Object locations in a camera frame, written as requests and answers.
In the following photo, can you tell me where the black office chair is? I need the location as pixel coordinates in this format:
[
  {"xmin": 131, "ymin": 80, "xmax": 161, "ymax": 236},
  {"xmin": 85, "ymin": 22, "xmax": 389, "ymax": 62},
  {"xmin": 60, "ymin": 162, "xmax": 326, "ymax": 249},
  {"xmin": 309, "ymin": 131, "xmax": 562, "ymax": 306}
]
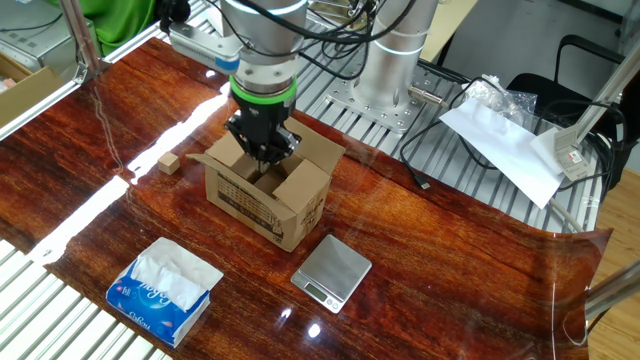
[{"xmin": 505, "ymin": 33, "xmax": 632, "ymax": 189}]

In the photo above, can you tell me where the beige wooden desk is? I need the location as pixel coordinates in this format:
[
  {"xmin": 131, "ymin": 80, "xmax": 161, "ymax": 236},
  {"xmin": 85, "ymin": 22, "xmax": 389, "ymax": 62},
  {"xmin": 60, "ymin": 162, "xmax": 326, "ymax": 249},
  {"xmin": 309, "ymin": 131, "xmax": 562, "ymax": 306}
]
[{"xmin": 418, "ymin": 0, "xmax": 480, "ymax": 64}]

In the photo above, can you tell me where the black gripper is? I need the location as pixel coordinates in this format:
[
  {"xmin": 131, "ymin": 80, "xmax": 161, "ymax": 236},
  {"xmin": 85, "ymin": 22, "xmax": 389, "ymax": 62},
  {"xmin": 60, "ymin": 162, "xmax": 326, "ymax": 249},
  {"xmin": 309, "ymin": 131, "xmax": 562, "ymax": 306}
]
[{"xmin": 225, "ymin": 102, "xmax": 300, "ymax": 166}]

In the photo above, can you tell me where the white paper sheet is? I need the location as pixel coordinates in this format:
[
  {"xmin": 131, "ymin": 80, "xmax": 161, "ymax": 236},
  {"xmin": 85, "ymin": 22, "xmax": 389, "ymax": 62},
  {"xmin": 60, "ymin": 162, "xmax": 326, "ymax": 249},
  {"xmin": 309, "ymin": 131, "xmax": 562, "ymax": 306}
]
[{"xmin": 438, "ymin": 97, "xmax": 566, "ymax": 210}]

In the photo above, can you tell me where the wood pattern table mat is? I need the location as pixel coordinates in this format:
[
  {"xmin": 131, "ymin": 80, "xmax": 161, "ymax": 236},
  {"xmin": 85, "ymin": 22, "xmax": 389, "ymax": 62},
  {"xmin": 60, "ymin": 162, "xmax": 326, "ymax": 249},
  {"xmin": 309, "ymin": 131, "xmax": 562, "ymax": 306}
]
[{"xmin": 0, "ymin": 36, "xmax": 614, "ymax": 360}]

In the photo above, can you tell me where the silver digital scale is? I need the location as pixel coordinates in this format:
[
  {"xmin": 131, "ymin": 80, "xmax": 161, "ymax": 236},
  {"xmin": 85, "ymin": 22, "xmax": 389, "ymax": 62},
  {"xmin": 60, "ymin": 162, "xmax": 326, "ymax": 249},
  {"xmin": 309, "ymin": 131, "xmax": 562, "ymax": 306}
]
[{"xmin": 290, "ymin": 233, "xmax": 374, "ymax": 315}]

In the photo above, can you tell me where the clear plastic bag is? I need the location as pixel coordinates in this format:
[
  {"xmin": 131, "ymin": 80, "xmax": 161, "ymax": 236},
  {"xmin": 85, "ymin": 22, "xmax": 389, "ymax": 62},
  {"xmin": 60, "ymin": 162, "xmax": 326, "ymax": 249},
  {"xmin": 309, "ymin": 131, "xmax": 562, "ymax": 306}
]
[{"xmin": 460, "ymin": 73, "xmax": 539, "ymax": 129}]

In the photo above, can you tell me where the black USB cable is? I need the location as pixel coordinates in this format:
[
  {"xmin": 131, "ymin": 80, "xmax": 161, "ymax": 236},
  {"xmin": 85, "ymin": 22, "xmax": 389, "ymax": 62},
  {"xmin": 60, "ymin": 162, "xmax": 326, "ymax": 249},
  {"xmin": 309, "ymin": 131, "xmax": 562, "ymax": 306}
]
[{"xmin": 398, "ymin": 74, "xmax": 501, "ymax": 192}]

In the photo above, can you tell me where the black cable bundle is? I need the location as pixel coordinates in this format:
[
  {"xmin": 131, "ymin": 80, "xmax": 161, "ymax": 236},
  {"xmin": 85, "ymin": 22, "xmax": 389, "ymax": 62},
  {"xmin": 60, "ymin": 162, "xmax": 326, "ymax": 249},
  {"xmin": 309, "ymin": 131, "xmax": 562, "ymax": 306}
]
[{"xmin": 537, "ymin": 98, "xmax": 629, "ymax": 192}]

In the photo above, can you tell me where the small wooden cube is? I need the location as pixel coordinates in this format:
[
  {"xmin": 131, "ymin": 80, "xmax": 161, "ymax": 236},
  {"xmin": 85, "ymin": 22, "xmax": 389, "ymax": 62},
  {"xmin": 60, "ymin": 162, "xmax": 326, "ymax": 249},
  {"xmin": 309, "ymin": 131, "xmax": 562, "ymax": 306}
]
[{"xmin": 157, "ymin": 151, "xmax": 181, "ymax": 176}]

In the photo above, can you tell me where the brown cardboard box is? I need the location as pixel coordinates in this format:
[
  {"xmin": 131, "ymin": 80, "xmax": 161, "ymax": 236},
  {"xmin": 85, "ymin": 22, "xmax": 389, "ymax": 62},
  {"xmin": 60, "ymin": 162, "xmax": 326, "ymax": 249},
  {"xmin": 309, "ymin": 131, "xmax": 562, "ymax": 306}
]
[{"xmin": 185, "ymin": 117, "xmax": 347, "ymax": 254}]

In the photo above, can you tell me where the aluminium frame post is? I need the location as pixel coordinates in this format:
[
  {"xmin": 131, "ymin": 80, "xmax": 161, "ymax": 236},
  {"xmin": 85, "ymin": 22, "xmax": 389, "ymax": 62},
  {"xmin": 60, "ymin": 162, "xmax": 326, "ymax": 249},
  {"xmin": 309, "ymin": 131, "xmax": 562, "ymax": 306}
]
[
  {"xmin": 583, "ymin": 258, "xmax": 640, "ymax": 322},
  {"xmin": 58, "ymin": 0, "xmax": 109, "ymax": 85}
]

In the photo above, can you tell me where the silver perforated base plate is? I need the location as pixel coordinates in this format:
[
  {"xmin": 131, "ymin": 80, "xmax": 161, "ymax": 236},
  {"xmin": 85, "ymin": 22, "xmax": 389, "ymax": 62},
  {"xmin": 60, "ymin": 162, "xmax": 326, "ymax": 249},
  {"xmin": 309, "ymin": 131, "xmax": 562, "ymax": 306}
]
[{"xmin": 324, "ymin": 52, "xmax": 444, "ymax": 135}]

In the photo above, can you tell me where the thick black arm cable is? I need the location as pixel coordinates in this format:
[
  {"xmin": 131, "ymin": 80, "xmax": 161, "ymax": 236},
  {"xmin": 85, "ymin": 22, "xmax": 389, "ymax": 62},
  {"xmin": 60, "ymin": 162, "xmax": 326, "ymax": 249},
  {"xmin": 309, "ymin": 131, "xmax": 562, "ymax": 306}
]
[{"xmin": 159, "ymin": 0, "xmax": 419, "ymax": 46}]

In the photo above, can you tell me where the blue tissue pack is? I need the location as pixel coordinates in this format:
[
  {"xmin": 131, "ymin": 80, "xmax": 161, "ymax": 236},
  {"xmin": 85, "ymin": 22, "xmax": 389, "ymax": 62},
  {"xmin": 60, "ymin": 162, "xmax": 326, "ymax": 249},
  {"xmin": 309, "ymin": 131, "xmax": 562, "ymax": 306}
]
[{"xmin": 105, "ymin": 236, "xmax": 225, "ymax": 350}]

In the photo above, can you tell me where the person in green shirt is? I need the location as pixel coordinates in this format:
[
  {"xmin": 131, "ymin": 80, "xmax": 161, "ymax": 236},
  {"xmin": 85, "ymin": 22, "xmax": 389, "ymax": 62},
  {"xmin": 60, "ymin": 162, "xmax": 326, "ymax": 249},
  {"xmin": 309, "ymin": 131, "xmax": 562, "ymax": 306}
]
[{"xmin": 47, "ymin": 0, "xmax": 161, "ymax": 57}]

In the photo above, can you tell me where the silver cable connector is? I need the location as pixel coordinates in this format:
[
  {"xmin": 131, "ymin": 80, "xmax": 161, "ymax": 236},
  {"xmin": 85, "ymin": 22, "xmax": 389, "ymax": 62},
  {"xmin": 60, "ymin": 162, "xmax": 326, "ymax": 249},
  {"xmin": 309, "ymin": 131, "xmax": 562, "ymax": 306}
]
[{"xmin": 407, "ymin": 83, "xmax": 451, "ymax": 110}]

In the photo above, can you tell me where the open cardboard bin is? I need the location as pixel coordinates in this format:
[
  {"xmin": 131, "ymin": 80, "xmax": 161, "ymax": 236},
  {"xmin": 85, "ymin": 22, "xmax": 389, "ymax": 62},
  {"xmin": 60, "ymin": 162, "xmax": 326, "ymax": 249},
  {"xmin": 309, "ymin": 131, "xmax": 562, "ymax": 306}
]
[{"xmin": 0, "ymin": 52, "xmax": 65, "ymax": 129}]

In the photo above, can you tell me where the aluminium post with label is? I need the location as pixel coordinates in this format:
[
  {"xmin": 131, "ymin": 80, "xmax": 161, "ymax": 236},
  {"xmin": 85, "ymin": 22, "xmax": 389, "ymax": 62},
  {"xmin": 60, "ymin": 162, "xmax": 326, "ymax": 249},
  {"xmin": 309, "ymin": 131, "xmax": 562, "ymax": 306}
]
[{"xmin": 553, "ymin": 49, "xmax": 640, "ymax": 182}]

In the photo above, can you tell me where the white cable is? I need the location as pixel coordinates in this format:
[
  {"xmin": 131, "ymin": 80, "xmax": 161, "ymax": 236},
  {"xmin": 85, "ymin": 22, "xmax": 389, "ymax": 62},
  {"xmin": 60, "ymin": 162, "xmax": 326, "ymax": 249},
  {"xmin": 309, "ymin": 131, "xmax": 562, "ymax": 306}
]
[{"xmin": 548, "ymin": 197, "xmax": 585, "ymax": 234}]

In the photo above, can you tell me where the grey metal device case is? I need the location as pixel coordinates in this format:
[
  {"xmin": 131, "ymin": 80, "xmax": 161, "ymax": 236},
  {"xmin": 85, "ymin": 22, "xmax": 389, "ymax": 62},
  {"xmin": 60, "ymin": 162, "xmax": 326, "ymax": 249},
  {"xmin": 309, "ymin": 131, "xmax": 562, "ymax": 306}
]
[{"xmin": 0, "ymin": 0, "xmax": 99, "ymax": 74}]

